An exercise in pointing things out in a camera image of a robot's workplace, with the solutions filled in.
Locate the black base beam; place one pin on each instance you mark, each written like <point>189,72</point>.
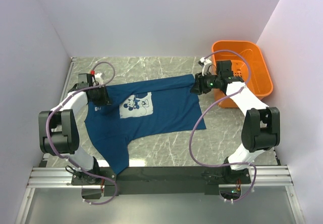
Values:
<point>158,180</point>

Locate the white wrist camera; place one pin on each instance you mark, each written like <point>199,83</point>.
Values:
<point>205,63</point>
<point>97,78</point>

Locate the blue t shirt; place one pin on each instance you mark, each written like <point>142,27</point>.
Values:
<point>138,110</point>

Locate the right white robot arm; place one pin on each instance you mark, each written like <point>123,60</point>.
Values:
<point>261,127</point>

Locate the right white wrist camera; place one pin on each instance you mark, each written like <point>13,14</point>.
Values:
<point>205,63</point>

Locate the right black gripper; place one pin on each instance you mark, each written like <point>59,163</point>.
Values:
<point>199,84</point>

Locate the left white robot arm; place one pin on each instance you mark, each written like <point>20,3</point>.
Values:
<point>58,132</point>

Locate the aluminium rail frame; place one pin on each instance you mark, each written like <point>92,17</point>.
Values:
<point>49,197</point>

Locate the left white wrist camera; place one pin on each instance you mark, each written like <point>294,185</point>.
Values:
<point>97,78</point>

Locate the orange plastic basket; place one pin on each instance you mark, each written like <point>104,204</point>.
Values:
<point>260,83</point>

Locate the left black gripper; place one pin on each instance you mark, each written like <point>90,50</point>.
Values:
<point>105,101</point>

